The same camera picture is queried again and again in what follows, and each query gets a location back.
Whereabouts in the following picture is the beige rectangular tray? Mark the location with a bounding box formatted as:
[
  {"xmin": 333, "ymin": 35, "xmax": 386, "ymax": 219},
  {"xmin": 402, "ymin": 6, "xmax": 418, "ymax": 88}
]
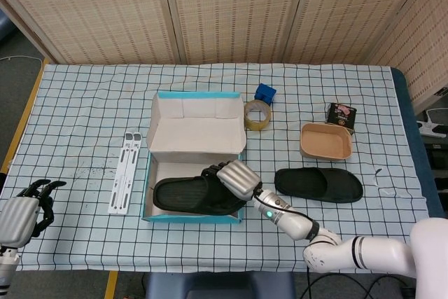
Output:
[{"xmin": 299, "ymin": 123, "xmax": 353, "ymax": 162}]

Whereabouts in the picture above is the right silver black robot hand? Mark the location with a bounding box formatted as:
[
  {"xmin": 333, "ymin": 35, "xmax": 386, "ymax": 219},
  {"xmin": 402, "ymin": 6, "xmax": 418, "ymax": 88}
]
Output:
[{"xmin": 201, "ymin": 159, "xmax": 263, "ymax": 202}]

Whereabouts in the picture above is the white black checked tablecloth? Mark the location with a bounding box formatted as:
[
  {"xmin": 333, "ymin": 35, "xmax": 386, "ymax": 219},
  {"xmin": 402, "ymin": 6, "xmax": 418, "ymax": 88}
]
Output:
[{"xmin": 0, "ymin": 63, "xmax": 430, "ymax": 274}]

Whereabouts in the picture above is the woven bamboo screen panel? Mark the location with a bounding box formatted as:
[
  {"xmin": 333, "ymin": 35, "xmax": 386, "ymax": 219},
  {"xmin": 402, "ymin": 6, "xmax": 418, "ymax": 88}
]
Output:
[
  {"xmin": 0, "ymin": 0, "xmax": 183, "ymax": 65},
  {"xmin": 363, "ymin": 0, "xmax": 448, "ymax": 107},
  {"xmin": 283, "ymin": 0, "xmax": 431, "ymax": 65},
  {"xmin": 160, "ymin": 0, "xmax": 312, "ymax": 65}
]

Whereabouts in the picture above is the blue plastic block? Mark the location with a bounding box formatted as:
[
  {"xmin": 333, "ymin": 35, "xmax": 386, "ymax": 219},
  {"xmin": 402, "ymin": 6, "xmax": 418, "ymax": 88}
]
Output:
[{"xmin": 254, "ymin": 83, "xmax": 277, "ymax": 106}]

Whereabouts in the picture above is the teal cardboard shoe box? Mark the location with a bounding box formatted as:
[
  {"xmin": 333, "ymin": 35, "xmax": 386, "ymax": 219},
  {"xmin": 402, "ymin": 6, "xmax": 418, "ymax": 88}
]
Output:
[{"xmin": 140, "ymin": 90, "xmax": 246, "ymax": 225}]

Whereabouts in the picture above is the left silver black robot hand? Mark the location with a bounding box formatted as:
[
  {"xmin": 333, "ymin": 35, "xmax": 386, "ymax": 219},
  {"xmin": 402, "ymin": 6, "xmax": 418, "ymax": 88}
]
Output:
[{"xmin": 0, "ymin": 179, "xmax": 67, "ymax": 247}]

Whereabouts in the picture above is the white floor cable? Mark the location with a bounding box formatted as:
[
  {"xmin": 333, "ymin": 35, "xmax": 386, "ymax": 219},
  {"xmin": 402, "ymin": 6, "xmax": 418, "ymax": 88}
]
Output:
[{"xmin": 0, "ymin": 54, "xmax": 43, "ymax": 69}]

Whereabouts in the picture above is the black floor cable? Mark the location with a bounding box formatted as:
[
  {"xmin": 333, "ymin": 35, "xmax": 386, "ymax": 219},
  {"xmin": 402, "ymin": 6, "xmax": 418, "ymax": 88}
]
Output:
[{"xmin": 306, "ymin": 267, "xmax": 414, "ymax": 299}]

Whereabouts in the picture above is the black rubber slipper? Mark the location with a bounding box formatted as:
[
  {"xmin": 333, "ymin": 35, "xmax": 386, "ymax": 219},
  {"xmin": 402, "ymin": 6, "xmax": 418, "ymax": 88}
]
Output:
[
  {"xmin": 274, "ymin": 167, "xmax": 364, "ymax": 204},
  {"xmin": 153, "ymin": 172, "xmax": 246, "ymax": 216}
]

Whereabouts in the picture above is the white folding laptop stand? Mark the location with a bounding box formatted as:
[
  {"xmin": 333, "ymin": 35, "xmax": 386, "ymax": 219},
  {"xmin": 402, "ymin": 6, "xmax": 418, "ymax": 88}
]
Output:
[{"xmin": 107, "ymin": 132, "xmax": 142, "ymax": 215}]

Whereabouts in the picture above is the blue padded chair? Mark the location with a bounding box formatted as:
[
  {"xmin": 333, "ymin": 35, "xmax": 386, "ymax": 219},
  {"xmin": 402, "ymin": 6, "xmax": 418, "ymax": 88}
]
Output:
[{"xmin": 145, "ymin": 270, "xmax": 297, "ymax": 299}]

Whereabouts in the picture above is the yellow packing tape roll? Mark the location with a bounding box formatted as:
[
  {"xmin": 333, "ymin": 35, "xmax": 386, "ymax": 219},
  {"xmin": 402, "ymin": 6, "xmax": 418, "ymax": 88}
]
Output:
[{"xmin": 244, "ymin": 99, "xmax": 272, "ymax": 131}]

